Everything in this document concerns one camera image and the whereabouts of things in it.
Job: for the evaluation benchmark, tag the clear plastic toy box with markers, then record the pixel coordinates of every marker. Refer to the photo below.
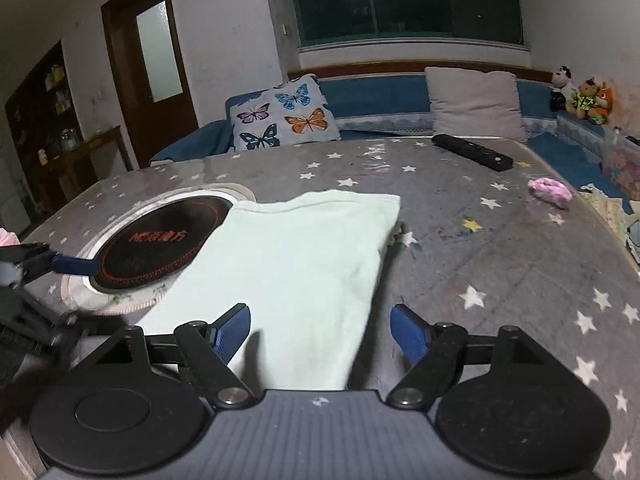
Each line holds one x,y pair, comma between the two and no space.
622,160

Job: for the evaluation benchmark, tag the orange fox plush toy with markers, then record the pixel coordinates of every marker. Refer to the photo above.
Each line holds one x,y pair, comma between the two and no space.
604,105

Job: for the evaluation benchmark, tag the panda plush toy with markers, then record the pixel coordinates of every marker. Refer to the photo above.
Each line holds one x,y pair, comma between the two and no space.
561,87

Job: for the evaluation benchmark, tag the small pink cloth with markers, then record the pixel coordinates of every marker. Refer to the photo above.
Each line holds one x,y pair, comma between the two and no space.
550,191

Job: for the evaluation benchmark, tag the white printed t-shirt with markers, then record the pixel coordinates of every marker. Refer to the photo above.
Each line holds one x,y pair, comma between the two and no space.
300,270

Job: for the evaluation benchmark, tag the glass jar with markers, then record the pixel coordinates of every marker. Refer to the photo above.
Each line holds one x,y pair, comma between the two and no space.
68,140

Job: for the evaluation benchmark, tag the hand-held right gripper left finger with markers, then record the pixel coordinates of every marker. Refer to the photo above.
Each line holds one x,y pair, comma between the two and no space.
231,332

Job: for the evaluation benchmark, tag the pile of light clothes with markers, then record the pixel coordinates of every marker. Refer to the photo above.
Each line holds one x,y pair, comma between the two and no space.
612,210

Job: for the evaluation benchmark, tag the round built-in induction cooktop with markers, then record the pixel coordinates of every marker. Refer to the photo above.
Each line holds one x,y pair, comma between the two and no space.
150,245

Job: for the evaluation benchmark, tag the blue sofa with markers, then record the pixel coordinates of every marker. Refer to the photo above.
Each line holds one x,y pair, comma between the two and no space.
380,95

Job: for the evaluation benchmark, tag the brown bear plush toy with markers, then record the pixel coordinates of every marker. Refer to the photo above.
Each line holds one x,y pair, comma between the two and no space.
584,100

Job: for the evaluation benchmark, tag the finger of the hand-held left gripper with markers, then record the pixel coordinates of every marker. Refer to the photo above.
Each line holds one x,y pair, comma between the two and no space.
75,263

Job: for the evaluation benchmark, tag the butterfly print pillow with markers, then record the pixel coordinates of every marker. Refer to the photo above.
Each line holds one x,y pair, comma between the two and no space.
285,115

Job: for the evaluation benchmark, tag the dark wooden shelf cabinet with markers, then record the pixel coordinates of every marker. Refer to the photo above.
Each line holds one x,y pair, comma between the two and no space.
35,160

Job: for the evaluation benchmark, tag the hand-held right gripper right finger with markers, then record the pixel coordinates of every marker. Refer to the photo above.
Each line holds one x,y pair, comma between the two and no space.
410,332

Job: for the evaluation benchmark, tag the plain grey pillow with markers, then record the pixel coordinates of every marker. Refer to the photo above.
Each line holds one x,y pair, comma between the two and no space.
475,102

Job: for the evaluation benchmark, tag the dark window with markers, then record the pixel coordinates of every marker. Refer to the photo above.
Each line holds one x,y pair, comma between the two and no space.
400,0

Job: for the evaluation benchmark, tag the brown door with glass pane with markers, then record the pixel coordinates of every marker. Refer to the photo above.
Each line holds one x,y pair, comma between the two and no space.
125,85

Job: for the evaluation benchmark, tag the long black remote control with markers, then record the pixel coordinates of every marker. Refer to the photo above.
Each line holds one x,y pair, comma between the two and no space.
472,151

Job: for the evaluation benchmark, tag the grey star-print tablecloth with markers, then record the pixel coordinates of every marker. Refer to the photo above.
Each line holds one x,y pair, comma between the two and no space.
500,260

